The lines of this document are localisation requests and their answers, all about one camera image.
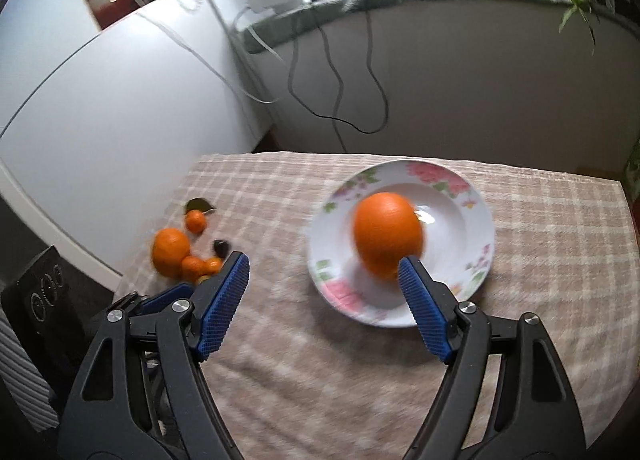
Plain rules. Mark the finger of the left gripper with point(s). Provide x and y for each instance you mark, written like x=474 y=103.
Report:
x=158 y=302

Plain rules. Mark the mandarin with green leaf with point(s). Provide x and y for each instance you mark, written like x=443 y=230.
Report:
x=195 y=215

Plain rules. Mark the large bumpy orange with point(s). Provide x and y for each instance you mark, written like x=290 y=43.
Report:
x=170 y=247

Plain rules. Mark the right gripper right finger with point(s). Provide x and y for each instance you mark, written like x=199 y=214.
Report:
x=534 y=414

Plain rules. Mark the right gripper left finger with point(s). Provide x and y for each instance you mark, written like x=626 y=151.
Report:
x=172 y=345

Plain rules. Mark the floral white plate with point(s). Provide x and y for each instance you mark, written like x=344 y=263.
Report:
x=459 y=231

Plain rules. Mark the large round orange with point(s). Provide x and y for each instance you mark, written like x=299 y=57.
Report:
x=386 y=229

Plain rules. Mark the dark cherry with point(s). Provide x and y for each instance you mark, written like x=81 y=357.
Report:
x=221 y=248

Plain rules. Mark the small kumquat orange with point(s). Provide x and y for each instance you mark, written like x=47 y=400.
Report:
x=213 y=265

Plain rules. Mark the small mandarin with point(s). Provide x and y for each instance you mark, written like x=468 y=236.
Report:
x=192 y=268

